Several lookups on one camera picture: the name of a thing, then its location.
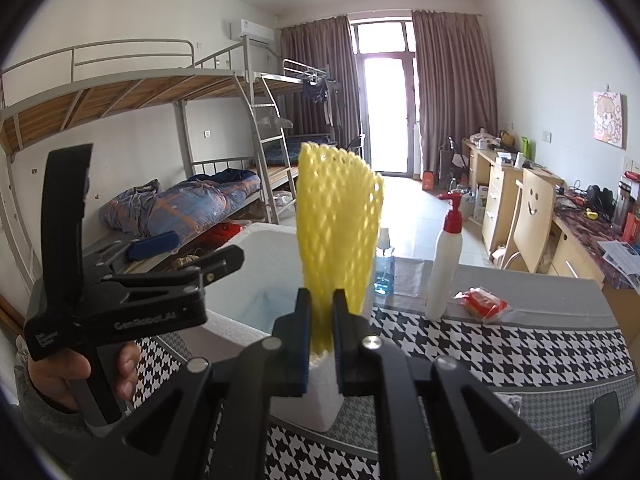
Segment light wooden desk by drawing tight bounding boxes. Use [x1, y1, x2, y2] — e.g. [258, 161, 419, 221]
[462, 137, 640, 311]

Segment white papers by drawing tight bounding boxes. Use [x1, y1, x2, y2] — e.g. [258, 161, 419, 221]
[597, 240, 640, 276]

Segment red bag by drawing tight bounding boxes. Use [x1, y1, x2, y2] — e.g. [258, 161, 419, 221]
[207, 220, 251, 248]

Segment person's left forearm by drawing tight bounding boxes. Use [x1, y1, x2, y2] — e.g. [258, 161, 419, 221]
[14, 355, 88, 461]

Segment person's left hand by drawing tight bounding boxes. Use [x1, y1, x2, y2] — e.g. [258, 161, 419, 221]
[27, 342, 142, 412]

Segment black headphones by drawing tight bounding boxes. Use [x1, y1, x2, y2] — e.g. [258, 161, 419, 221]
[585, 185, 617, 221]

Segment dark hanging clothes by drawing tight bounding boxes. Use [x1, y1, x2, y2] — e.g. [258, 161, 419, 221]
[300, 72, 346, 126]

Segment houndstooth tablecloth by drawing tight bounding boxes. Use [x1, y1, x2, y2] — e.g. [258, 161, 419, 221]
[135, 255, 631, 480]

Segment grey metal bunk ladder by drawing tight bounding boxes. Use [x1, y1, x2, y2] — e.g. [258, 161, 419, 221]
[247, 75, 296, 226]

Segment blue patterned quilt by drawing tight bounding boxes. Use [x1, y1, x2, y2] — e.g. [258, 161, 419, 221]
[98, 168, 262, 238]

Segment wooden chair with smiley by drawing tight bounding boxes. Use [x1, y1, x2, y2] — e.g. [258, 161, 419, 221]
[505, 167, 558, 273]

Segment white air conditioner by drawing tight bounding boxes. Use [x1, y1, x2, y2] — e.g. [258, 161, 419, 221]
[229, 19, 276, 48]

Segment red snack packet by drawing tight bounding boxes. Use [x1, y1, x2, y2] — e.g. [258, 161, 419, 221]
[452, 286, 508, 322]

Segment clear bottle with blue liquid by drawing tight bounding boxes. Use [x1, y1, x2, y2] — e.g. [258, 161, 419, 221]
[372, 227, 396, 296]

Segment yellow foam net sleeve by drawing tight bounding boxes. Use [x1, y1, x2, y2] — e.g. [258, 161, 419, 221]
[295, 142, 386, 353]

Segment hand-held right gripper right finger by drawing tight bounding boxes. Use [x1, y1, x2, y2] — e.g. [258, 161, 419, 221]
[334, 288, 596, 480]

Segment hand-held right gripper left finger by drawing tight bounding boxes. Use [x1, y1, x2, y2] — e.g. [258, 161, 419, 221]
[75, 287, 311, 480]

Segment brown curtain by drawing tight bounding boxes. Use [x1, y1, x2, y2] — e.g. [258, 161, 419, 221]
[280, 15, 361, 148]
[411, 10, 498, 176]

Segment cartoon wall poster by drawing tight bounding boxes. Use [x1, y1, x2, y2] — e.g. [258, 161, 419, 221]
[592, 87, 627, 150]

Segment dark phone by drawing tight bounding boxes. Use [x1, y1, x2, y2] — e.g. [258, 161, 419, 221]
[590, 391, 623, 461]

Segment white foam box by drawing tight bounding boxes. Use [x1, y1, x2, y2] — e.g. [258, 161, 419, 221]
[177, 223, 373, 433]

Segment black trolley bag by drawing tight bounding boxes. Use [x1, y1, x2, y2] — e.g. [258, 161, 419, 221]
[439, 137, 471, 186]

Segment grey metal bunk bed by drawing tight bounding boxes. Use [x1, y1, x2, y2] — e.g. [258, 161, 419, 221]
[0, 38, 301, 281]
[260, 58, 346, 171]

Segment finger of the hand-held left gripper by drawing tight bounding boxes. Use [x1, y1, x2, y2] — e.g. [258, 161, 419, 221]
[112, 245, 246, 292]
[82, 231, 182, 276]

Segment glass balcony door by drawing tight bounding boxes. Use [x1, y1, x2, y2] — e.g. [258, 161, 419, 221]
[351, 20, 418, 178]

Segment white pump bottle red cap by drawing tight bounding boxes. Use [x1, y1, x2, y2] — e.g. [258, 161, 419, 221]
[424, 192, 465, 321]

